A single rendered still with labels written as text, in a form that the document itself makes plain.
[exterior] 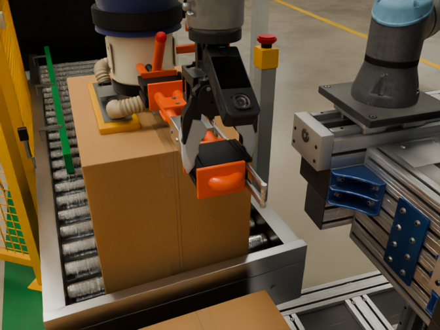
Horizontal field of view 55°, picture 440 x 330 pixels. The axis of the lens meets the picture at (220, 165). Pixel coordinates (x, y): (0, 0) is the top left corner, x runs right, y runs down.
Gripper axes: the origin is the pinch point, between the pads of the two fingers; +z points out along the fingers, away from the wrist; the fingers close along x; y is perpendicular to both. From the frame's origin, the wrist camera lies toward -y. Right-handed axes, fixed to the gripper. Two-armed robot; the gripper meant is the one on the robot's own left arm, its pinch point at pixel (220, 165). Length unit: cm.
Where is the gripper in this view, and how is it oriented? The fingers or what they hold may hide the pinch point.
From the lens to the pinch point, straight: 65.2
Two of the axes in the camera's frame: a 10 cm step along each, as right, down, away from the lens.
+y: -3.4, -4.8, 8.1
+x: -9.4, 1.7, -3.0
